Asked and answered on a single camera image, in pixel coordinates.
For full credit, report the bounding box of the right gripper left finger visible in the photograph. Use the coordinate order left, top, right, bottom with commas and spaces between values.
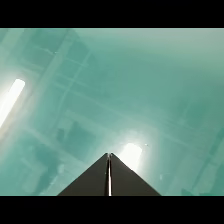
57, 152, 110, 197

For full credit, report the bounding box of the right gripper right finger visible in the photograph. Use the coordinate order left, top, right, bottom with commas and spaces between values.
109, 152, 162, 197

